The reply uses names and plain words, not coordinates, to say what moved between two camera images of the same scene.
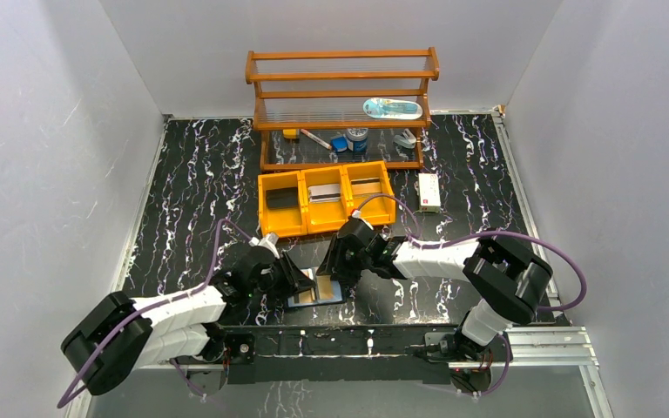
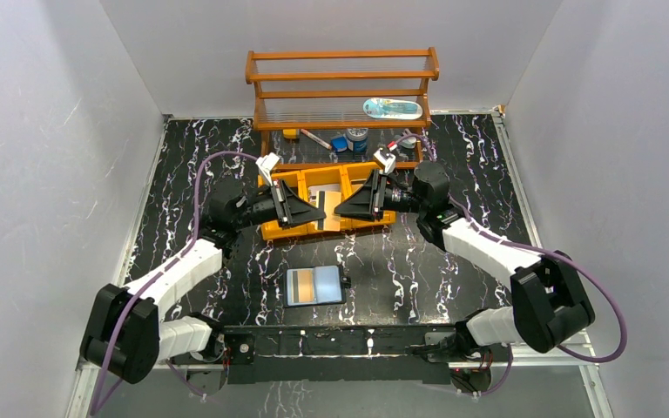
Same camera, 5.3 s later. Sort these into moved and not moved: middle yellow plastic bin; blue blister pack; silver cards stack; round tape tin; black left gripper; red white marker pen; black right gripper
Moved: black right gripper; black left gripper
Not moved: round tape tin; blue blister pack; red white marker pen; silver cards stack; middle yellow plastic bin
